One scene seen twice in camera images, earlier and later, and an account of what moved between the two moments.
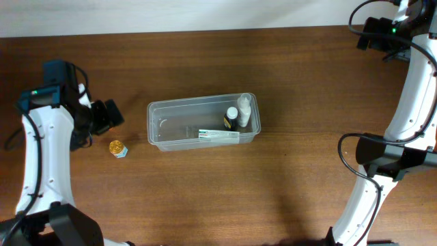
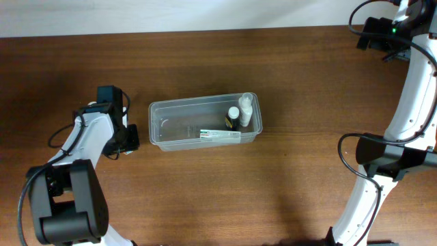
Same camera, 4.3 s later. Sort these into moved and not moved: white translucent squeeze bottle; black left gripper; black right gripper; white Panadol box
Moved: black left gripper
Not moved: white translucent squeeze bottle; white Panadol box; black right gripper
